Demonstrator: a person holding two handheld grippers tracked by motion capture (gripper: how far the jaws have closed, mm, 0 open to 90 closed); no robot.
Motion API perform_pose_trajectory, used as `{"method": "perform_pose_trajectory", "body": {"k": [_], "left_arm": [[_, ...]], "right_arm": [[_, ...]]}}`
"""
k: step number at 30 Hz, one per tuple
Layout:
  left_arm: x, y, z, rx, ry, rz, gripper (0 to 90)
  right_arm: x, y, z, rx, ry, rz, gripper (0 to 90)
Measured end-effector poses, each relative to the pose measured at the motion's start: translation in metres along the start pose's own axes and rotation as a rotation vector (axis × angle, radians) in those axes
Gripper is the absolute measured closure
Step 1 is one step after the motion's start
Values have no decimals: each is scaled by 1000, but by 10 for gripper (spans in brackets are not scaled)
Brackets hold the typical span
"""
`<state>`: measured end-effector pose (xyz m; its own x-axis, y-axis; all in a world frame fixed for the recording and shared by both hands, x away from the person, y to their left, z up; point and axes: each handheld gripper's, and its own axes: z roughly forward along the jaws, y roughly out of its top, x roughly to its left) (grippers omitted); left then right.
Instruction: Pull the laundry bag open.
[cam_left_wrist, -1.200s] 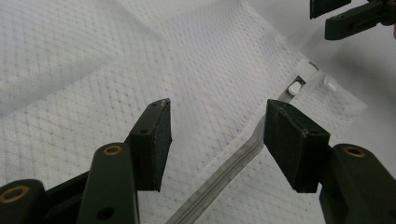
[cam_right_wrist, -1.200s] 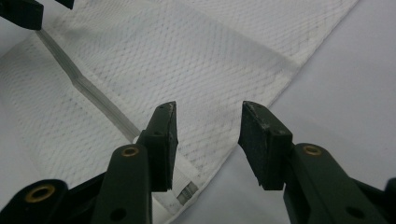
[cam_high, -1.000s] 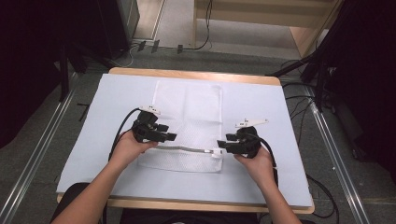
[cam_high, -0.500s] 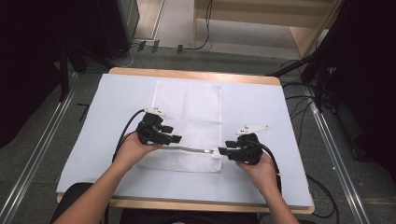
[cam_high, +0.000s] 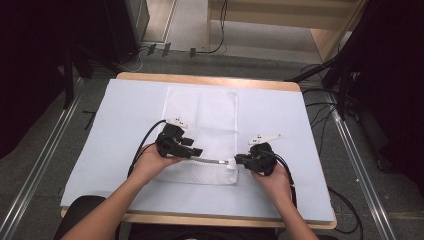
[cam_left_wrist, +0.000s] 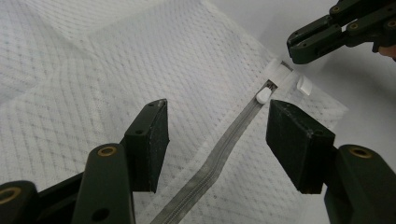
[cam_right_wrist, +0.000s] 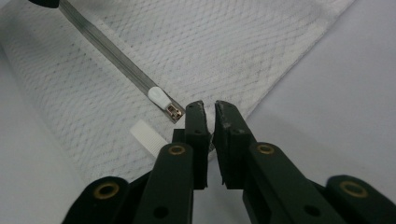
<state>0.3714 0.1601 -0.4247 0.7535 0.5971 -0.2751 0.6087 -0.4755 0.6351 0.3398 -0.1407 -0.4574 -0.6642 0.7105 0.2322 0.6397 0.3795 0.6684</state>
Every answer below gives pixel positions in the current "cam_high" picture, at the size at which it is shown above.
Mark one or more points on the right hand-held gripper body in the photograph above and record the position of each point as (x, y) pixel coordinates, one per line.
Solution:
(263, 160)

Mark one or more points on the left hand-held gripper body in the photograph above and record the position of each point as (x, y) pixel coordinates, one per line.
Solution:
(170, 140)

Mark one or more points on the white mesh laundry bag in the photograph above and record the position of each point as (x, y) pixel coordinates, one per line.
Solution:
(206, 116)

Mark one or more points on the person's right hand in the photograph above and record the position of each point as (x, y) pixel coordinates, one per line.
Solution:
(275, 181)

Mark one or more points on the person's left hand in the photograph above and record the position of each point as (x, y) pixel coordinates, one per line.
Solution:
(151, 163)

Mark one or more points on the white table sheet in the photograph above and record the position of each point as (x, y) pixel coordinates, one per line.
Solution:
(110, 133)

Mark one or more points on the wooden table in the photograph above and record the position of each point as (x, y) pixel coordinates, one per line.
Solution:
(206, 80)

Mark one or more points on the person's dark clothing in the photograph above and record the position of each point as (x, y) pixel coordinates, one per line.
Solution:
(200, 233)

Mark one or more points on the black stand leg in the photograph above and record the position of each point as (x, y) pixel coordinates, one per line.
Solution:
(69, 83)

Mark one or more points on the person's dark trouser knee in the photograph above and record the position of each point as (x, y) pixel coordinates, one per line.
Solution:
(78, 213)

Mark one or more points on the light wooden shelf unit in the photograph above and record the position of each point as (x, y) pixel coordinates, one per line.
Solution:
(283, 16)

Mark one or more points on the black curtain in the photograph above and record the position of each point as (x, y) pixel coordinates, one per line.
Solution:
(30, 66)
(393, 83)

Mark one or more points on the metal floor rail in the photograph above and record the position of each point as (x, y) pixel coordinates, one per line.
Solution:
(36, 166)
(358, 166)

